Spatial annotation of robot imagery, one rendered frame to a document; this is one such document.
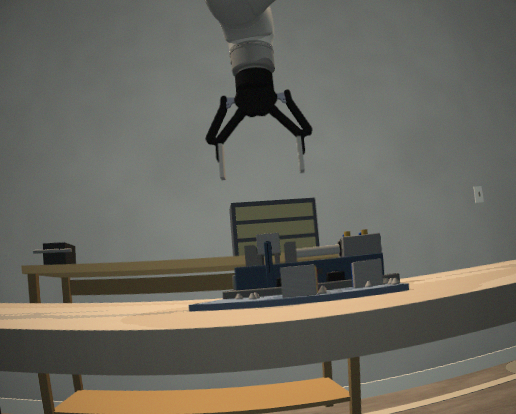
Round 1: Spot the tan block with blue end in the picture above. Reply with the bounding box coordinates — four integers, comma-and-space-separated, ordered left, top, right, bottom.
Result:
351, 259, 383, 288

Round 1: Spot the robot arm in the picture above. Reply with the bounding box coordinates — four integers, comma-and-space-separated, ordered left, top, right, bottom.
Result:
205, 0, 275, 76

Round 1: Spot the tan block with yellow end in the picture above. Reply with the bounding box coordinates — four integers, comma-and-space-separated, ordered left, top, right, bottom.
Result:
280, 264, 318, 298

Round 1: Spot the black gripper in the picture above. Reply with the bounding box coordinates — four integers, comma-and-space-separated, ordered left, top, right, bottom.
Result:
205, 67, 312, 180

